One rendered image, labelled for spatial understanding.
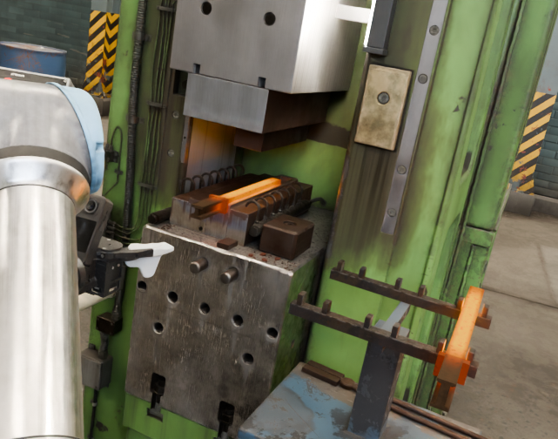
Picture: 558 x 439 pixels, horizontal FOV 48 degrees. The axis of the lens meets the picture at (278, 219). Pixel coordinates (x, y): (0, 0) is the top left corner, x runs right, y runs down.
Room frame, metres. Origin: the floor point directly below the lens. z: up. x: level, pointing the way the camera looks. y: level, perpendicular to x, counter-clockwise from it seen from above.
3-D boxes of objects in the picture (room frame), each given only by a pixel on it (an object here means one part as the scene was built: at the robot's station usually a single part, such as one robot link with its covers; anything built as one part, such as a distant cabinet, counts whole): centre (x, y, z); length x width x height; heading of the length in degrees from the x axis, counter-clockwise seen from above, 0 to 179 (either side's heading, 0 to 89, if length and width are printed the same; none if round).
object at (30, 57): (5.66, 2.43, 0.44); 0.59 x 0.59 x 0.88
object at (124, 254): (0.97, 0.24, 0.99); 0.09 x 0.05 x 0.02; 124
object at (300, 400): (1.02, -0.23, 0.70); 0.40 x 0.30 x 0.02; 69
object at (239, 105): (1.56, 0.09, 1.22); 0.42 x 0.20 x 0.10; 159
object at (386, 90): (1.38, -0.18, 1.27); 0.09 x 0.02 x 0.17; 69
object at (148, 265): (1.00, 0.21, 0.97); 0.09 x 0.03 x 0.06; 124
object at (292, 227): (1.36, -0.03, 0.95); 0.12 x 0.08 x 0.06; 159
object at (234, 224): (1.56, 0.09, 0.96); 0.42 x 0.20 x 0.09; 159
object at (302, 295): (1.07, -0.12, 0.97); 0.23 x 0.06 x 0.02; 159
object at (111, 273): (0.94, 0.29, 0.97); 0.12 x 0.08 x 0.09; 160
